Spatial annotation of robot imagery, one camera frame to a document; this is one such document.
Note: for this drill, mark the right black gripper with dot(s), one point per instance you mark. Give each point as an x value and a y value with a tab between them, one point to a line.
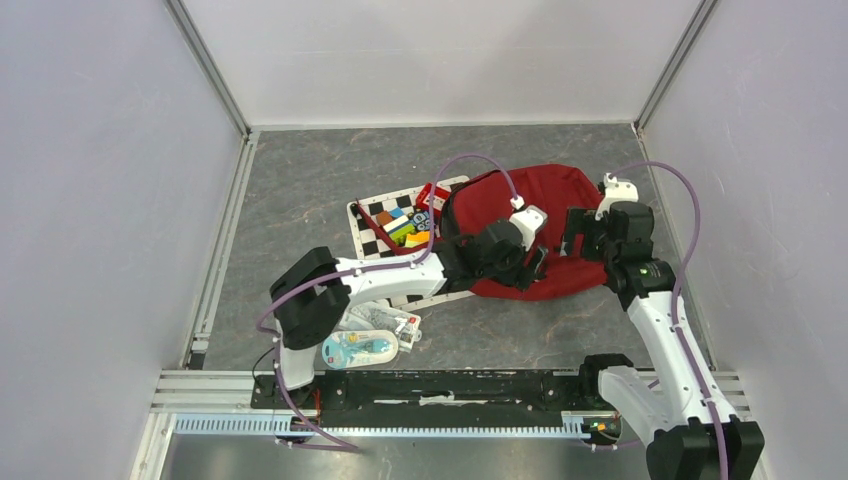
582	221

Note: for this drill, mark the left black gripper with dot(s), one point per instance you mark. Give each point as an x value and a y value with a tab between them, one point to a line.
520	275

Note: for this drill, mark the red student backpack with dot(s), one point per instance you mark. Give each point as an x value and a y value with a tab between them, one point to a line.
485	199

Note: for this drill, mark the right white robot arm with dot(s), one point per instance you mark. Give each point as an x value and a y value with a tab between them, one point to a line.
689	428

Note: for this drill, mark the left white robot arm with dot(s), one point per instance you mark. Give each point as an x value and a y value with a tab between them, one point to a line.
310	298

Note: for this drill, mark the red window toy block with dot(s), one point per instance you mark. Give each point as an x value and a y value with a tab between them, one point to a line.
432	197

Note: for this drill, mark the yellow orange block stack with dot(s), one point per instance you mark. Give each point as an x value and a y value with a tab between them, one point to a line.
416	239

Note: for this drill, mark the brown blue green block stack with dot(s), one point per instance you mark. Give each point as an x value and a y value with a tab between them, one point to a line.
396	224

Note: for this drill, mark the packaged ruler set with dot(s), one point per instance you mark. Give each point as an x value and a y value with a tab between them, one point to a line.
377	315

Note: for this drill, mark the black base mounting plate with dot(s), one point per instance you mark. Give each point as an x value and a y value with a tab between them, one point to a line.
448	398

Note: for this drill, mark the blue packaged correction tape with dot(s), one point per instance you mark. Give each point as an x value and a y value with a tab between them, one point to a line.
355	349

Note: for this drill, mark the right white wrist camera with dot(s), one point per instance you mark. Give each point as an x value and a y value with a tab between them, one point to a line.
614	190

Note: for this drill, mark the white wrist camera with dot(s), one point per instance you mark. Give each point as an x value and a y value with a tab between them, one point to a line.
614	190
529	219

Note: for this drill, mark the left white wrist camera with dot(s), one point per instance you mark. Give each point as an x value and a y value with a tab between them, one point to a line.
529	219

